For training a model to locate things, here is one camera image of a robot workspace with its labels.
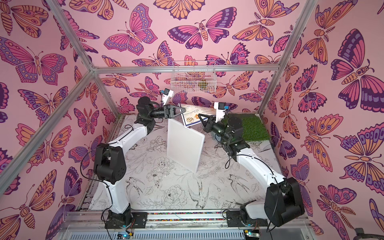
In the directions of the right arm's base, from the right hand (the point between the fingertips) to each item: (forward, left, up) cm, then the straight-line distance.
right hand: (200, 114), depth 71 cm
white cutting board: (+1, +10, -29) cm, 30 cm away
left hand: (+2, +7, -1) cm, 8 cm away
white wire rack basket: (+35, +4, -1) cm, 35 cm away
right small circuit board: (-44, -25, -36) cm, 62 cm away
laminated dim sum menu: (+1, +5, -2) cm, 5 cm away
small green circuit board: (-46, +36, -37) cm, 69 cm away
